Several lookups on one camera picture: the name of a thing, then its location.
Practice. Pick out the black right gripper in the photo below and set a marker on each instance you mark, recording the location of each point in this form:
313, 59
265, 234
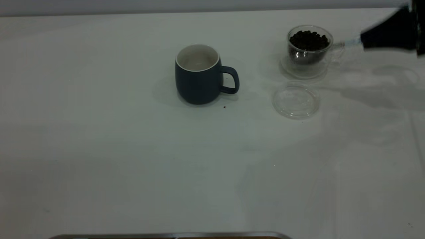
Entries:
420, 30

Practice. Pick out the clear double-wall glass cup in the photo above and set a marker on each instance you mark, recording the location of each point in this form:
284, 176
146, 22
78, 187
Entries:
307, 71

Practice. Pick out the dark blue-grey ceramic mug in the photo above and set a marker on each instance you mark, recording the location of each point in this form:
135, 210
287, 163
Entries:
199, 86

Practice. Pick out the pile of coffee beans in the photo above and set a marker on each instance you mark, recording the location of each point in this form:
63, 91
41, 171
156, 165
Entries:
308, 41

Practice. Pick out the clear round glass lid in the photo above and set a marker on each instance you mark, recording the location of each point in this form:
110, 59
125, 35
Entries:
295, 108

